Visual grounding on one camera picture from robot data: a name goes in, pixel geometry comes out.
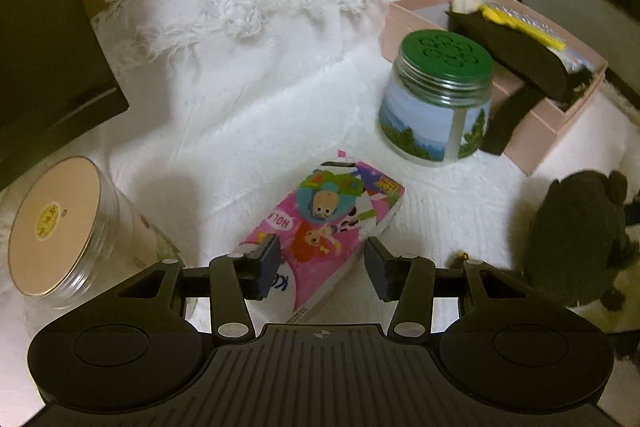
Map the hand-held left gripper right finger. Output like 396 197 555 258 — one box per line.
364 236 526 342

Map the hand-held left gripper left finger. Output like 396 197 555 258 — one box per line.
119 233 282 342

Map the cartoon print tissue pack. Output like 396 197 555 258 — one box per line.
240 150 407 325

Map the pink box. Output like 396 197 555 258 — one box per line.
378 0 610 178

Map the black cloth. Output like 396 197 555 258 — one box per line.
446 4 598 158

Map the green lid glass jar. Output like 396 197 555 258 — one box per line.
378 29 495 168

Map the white fringed blanket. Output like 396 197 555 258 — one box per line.
0 0 640 333

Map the dark grey plush toy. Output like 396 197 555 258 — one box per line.
524 169 640 313

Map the clear jar with beige lid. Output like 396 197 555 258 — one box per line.
0 156 183 314

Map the yellow plastic item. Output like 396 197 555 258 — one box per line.
480 4 568 52

